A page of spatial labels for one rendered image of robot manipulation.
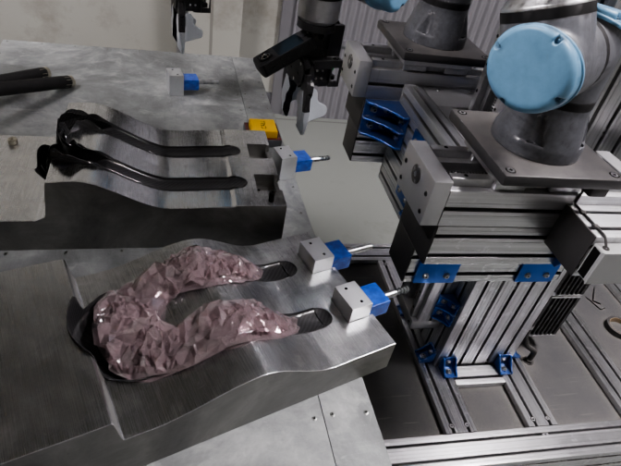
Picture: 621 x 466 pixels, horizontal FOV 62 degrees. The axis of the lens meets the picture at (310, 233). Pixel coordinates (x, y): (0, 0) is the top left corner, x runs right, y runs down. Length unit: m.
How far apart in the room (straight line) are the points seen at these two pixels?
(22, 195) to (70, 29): 2.18
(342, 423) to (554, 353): 1.23
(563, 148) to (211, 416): 0.66
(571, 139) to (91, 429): 0.78
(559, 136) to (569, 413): 1.01
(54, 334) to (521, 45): 0.66
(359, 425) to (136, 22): 2.59
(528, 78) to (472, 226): 0.30
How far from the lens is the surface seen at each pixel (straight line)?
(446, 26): 1.31
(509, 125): 0.92
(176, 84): 1.41
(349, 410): 0.74
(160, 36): 3.04
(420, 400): 1.54
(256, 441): 0.70
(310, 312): 0.77
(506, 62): 0.75
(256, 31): 3.03
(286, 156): 1.10
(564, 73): 0.73
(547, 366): 1.82
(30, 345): 0.67
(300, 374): 0.68
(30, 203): 0.95
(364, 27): 3.08
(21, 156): 1.07
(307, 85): 1.00
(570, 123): 0.92
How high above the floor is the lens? 1.41
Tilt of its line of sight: 38 degrees down
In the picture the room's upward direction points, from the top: 12 degrees clockwise
